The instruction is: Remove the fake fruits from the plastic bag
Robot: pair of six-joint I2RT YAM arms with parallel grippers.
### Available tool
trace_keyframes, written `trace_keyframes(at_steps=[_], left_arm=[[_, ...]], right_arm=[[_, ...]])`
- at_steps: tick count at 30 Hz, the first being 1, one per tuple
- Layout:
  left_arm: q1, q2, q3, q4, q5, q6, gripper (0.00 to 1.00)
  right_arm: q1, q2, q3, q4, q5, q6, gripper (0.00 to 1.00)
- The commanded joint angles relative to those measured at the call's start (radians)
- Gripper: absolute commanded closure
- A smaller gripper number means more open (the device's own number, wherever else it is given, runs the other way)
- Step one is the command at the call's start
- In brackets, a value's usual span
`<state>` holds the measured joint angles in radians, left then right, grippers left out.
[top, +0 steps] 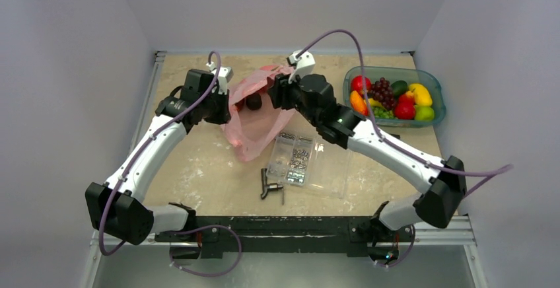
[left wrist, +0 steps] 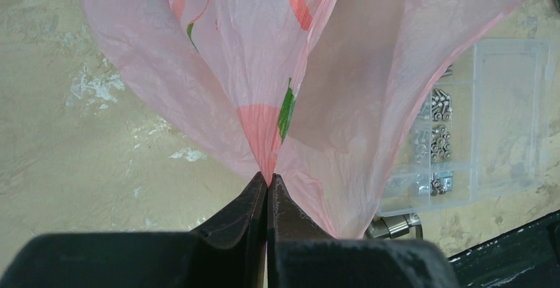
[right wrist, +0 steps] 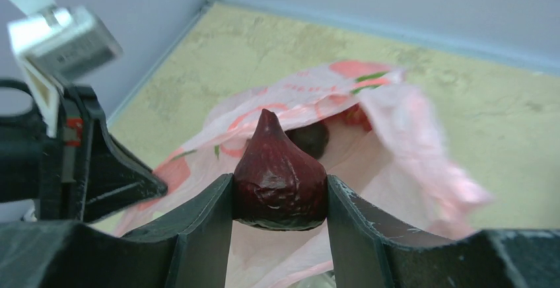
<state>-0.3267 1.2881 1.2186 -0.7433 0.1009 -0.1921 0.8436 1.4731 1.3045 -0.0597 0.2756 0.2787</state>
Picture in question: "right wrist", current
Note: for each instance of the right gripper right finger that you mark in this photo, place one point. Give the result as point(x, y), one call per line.
point(372, 248)

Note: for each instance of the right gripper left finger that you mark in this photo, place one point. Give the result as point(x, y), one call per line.
point(186, 247)

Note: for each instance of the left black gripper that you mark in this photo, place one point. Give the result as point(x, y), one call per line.
point(81, 173)

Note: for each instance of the dark red fig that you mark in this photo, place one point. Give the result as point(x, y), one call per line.
point(276, 186)

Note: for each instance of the pink plastic bag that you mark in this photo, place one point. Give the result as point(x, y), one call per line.
point(385, 143)

